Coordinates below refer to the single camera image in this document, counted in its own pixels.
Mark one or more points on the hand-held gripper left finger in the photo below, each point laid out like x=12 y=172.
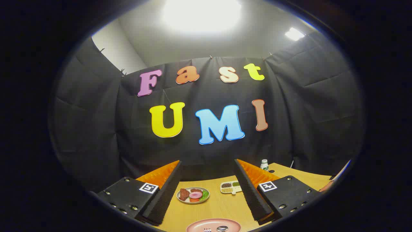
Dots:
x=164 y=199

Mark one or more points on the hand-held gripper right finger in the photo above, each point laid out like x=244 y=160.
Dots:
x=252 y=196

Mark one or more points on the large brown meat piece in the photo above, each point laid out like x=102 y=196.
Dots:
x=184 y=194

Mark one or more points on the white divided bean tray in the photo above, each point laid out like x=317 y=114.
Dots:
x=230 y=188

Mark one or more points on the pink ham slice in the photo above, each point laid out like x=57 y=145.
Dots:
x=195 y=195

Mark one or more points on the white drink bottle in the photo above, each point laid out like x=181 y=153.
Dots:
x=264 y=166

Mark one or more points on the small brown meat piece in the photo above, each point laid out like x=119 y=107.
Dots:
x=196 y=190

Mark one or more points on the green lettuce leaf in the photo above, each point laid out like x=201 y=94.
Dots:
x=205 y=195

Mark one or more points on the pink round plate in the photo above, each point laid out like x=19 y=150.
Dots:
x=196 y=226

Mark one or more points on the white oval food plate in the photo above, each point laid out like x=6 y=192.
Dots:
x=206 y=199

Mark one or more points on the small ceiling light panel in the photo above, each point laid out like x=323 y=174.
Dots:
x=294 y=33

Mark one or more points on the large ceiling light panel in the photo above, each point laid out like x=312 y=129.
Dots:
x=202 y=14

